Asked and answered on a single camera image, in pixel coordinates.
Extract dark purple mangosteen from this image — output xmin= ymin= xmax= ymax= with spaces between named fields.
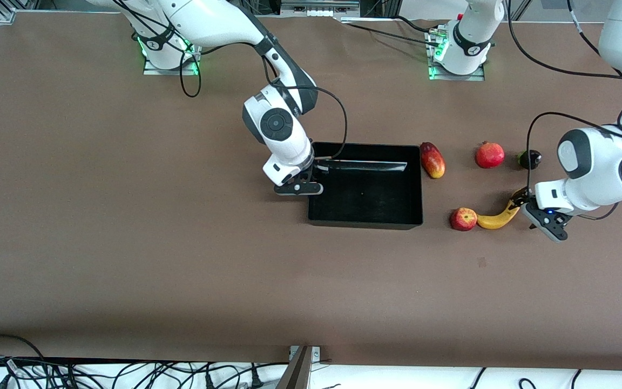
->
xmin=516 ymin=150 xmax=543 ymax=171

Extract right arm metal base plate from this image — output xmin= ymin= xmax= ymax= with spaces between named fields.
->
xmin=143 ymin=51 xmax=200 ymax=76

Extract black floor cable arc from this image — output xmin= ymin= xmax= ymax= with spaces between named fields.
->
xmin=0 ymin=334 xmax=47 ymax=361

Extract aluminium post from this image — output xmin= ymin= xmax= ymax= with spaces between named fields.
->
xmin=276 ymin=346 xmax=313 ymax=389

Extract yellow banana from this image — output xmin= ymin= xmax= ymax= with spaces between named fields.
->
xmin=477 ymin=186 xmax=528 ymax=230

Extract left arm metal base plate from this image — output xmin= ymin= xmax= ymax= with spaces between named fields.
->
xmin=426 ymin=24 xmax=487 ymax=82

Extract black cable on table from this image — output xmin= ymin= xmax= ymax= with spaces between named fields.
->
xmin=392 ymin=15 xmax=448 ymax=34
xmin=343 ymin=21 xmax=441 ymax=48

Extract red pomegranate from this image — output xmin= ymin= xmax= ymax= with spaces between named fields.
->
xmin=476 ymin=141 xmax=505 ymax=169

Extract red yellow mango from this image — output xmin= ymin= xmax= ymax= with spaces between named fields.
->
xmin=419 ymin=142 xmax=446 ymax=179

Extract white power strip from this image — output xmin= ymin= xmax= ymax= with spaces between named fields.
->
xmin=281 ymin=0 xmax=360 ymax=17

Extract black plastic box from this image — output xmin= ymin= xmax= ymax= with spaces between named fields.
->
xmin=308 ymin=142 xmax=424 ymax=230

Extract metal corner bracket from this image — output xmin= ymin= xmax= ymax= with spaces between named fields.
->
xmin=288 ymin=346 xmax=321 ymax=361

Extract red yellow apple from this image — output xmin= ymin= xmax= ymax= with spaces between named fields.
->
xmin=450 ymin=207 xmax=478 ymax=232

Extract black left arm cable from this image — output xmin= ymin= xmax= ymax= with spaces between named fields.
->
xmin=507 ymin=0 xmax=622 ymax=221

